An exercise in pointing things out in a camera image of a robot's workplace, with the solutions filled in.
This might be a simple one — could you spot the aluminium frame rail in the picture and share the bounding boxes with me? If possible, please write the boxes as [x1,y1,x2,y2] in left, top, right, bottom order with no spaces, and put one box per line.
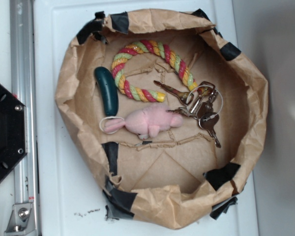
[9,0,41,236]

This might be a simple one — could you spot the brown paper bag bin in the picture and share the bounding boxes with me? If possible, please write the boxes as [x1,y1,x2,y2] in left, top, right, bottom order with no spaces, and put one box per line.
[55,9,268,229]

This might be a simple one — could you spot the bunch of metal keys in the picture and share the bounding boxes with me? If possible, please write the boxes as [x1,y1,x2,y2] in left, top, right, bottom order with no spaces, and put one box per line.
[154,81,223,148]

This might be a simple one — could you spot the pink plush toy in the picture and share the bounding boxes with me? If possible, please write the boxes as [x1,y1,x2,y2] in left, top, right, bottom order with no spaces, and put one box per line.
[99,104,183,140]

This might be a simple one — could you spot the multicolored twisted rope toy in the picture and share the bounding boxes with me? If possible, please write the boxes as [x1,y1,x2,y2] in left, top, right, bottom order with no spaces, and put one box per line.
[111,40,198,102]

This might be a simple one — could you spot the dark green rubber pickle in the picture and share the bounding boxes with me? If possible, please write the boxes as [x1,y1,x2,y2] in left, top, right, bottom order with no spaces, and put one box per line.
[94,66,119,117]

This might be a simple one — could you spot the metal corner bracket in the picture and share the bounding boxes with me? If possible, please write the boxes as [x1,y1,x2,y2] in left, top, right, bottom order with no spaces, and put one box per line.
[4,203,35,236]

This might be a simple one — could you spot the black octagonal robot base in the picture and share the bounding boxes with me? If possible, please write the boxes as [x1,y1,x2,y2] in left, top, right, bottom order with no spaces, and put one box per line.
[0,84,27,183]

